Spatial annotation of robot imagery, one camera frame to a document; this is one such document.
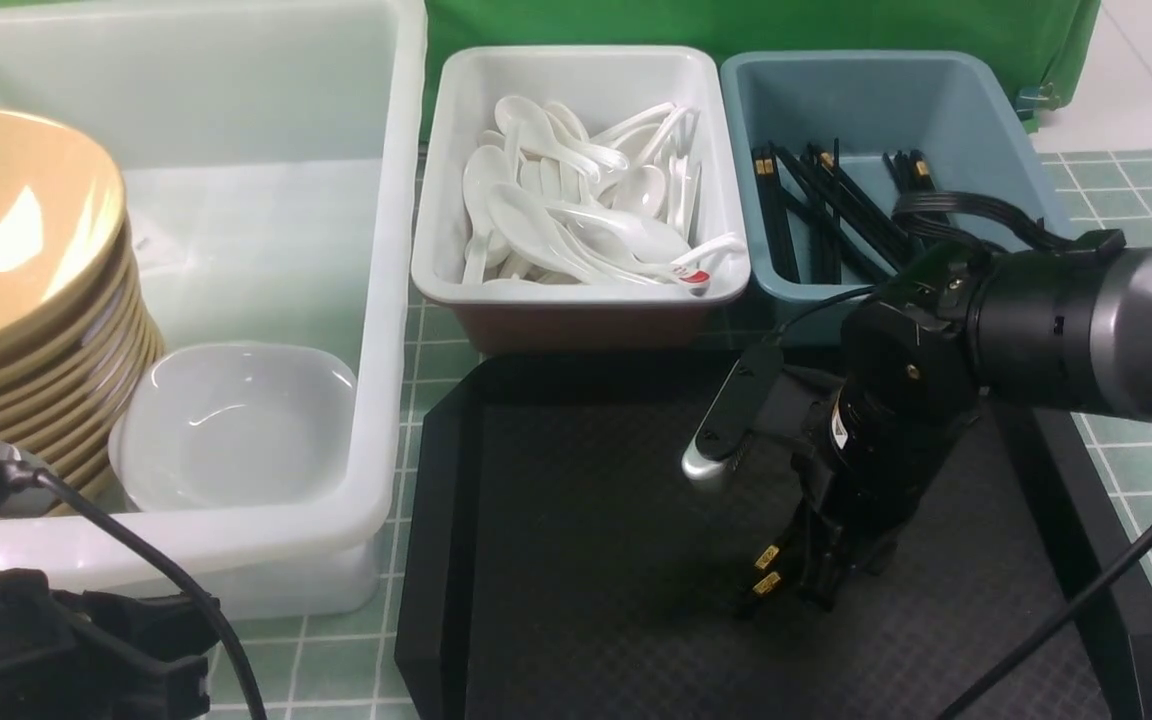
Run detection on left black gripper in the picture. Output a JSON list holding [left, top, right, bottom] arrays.
[[0, 569, 218, 719]]

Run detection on stack of tan bowls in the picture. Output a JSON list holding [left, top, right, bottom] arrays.
[[0, 109, 165, 501]]

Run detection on white spoon tray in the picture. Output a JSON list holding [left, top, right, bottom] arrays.
[[411, 45, 751, 355]]

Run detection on green cloth backdrop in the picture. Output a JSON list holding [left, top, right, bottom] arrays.
[[422, 1, 1100, 118]]

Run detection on pile of white spoons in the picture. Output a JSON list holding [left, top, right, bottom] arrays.
[[461, 94, 748, 296]]

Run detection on white square dish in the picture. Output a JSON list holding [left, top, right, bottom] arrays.
[[116, 343, 359, 506]]

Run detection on metal clamp on backdrop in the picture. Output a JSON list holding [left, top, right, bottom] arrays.
[[1011, 82, 1062, 118]]

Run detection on black chopstick gold band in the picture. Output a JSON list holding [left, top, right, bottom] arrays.
[[755, 544, 781, 571]]

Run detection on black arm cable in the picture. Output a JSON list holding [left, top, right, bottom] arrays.
[[31, 470, 270, 720]]

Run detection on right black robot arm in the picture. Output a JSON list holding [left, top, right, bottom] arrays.
[[742, 232, 1152, 611]]

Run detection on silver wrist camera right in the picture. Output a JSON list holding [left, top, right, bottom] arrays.
[[681, 344, 785, 492]]

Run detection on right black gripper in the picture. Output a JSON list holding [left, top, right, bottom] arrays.
[[753, 365, 980, 611]]

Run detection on blue chopstick bin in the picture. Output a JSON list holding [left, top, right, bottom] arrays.
[[719, 50, 1073, 347]]

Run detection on pile of black chopsticks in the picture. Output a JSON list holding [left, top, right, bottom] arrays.
[[751, 143, 932, 286]]

